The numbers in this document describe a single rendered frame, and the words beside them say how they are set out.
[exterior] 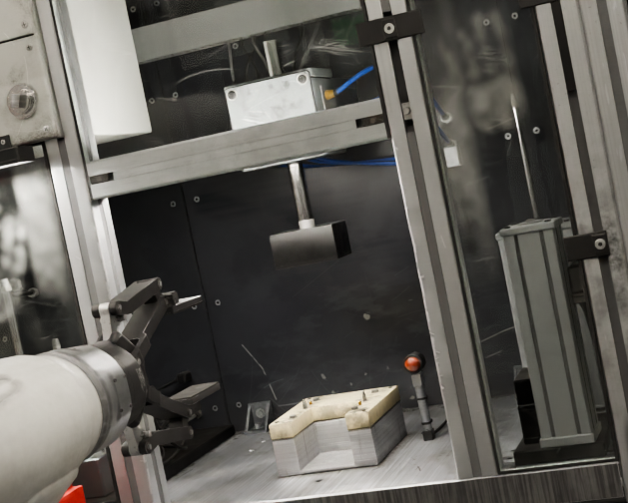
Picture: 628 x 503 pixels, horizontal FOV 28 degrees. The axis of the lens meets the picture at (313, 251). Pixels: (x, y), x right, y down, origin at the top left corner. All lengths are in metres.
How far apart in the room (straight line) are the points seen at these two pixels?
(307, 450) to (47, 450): 0.74
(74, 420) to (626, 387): 0.65
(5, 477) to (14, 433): 0.03
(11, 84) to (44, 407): 0.69
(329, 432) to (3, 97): 0.58
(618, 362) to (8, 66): 0.77
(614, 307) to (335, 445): 0.46
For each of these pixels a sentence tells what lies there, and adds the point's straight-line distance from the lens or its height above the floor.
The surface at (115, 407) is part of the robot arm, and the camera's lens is 0.99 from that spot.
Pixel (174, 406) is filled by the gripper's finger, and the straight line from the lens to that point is 1.16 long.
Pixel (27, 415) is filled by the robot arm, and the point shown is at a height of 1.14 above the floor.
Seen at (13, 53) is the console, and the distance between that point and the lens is 1.53.
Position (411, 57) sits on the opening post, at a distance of 1.35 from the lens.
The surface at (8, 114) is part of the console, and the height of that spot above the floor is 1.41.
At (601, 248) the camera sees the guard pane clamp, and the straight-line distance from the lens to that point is 1.32.
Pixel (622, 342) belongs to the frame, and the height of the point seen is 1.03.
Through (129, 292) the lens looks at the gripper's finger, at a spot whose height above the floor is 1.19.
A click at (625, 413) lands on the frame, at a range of 1.36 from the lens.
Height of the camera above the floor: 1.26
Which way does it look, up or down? 3 degrees down
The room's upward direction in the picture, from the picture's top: 11 degrees counter-clockwise
